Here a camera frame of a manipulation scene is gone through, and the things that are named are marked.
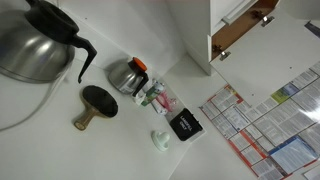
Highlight white cabinet door with sign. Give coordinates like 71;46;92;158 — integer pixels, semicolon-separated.
209;8;320;108

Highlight metal cabinet hinge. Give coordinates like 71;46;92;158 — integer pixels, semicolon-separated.
251;9;276;28
212;44;232;62

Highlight green and white packet box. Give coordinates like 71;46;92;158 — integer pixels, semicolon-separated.
140;79;165;108

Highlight pink sugar packets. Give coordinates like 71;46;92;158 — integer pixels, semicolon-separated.
151;91;178;116

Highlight small white cup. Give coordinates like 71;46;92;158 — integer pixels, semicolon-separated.
132;91;148;107

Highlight steel coffee pot orange lid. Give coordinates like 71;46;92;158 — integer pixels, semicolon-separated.
107;56;150;98

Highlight black landfill bin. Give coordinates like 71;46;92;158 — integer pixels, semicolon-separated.
168;107;204;142

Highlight mint green round object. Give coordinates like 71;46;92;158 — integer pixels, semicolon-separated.
151;130;172;153

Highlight black metal ladle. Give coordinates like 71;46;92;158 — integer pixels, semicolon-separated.
0;0;98;84

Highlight white paper sheet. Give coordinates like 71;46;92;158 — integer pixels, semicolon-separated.
302;164;320;180

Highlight white wall cabinet carcass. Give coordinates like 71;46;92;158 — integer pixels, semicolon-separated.
165;0;280;77

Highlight large printed wall poster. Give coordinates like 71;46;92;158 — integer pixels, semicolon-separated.
199;19;320;180

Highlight thin grey cord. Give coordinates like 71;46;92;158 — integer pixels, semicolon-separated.
0;63;75;132

